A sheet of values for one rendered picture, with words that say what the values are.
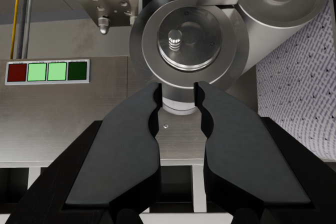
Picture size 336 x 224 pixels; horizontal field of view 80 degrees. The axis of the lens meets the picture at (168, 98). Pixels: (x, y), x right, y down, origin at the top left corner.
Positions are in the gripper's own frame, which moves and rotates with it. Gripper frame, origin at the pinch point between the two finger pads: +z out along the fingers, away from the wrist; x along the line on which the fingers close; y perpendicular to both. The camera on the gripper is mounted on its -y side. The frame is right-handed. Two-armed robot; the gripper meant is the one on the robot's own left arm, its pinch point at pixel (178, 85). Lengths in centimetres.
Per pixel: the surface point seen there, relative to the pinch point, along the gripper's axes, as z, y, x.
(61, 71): 43, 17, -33
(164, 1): 17.3, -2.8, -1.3
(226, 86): 10.1, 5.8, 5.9
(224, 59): 11.9, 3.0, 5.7
